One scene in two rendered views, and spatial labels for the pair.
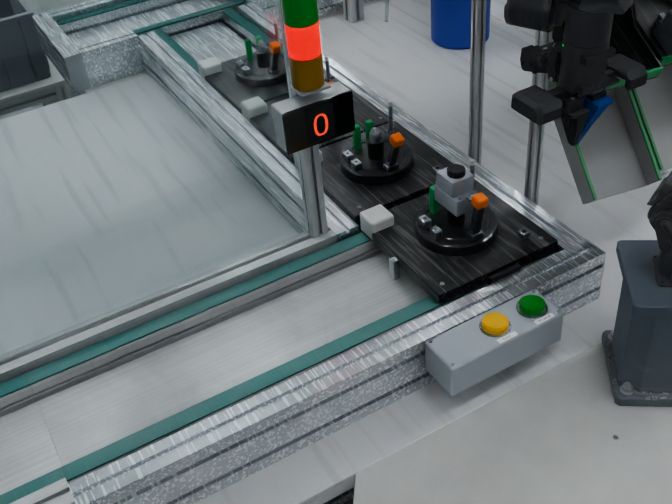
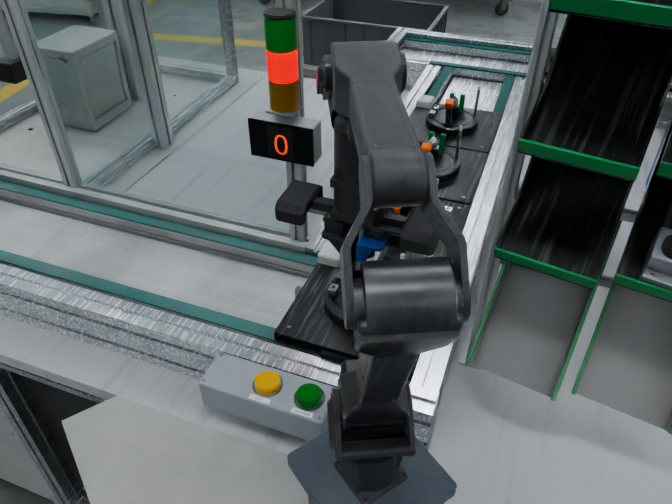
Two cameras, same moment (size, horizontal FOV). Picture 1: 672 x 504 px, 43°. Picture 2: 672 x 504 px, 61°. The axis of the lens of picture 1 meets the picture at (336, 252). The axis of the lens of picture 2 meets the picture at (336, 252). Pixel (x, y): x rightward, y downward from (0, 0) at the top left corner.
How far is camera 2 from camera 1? 0.94 m
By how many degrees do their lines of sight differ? 36
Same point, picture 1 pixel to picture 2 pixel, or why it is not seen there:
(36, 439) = (44, 235)
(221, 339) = (174, 258)
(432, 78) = not seen: hidden behind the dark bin
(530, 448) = (202, 491)
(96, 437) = (57, 256)
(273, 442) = (99, 333)
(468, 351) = (225, 382)
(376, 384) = (179, 353)
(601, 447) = not seen: outside the picture
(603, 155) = (527, 336)
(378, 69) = not seen: hidden behind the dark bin
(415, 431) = (176, 407)
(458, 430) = (193, 433)
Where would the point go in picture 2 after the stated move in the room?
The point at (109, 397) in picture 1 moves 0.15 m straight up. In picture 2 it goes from (93, 242) to (73, 183)
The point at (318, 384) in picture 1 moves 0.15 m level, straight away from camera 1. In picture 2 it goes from (136, 318) to (206, 277)
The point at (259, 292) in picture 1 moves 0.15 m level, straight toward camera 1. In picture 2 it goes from (223, 247) to (165, 284)
